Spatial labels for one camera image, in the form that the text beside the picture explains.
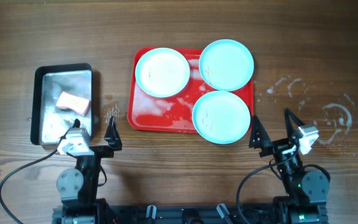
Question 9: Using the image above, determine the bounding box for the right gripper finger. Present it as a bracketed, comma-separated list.
[249, 115, 273, 148]
[284, 108, 305, 139]

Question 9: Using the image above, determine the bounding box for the pink sponge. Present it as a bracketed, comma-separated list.
[56, 91, 91, 116]

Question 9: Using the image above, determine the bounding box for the light blue plate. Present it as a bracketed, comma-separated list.
[191, 91, 251, 144]
[199, 39, 254, 91]
[135, 47, 190, 98]

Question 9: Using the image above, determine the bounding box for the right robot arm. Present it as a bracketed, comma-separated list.
[243, 109, 331, 223]

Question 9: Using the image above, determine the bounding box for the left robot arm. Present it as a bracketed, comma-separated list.
[52, 116, 122, 224]

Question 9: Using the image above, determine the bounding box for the black foil-lined tray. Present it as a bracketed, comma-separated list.
[30, 63, 94, 146]

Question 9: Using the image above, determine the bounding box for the red plastic tray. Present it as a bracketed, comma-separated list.
[127, 46, 255, 134]

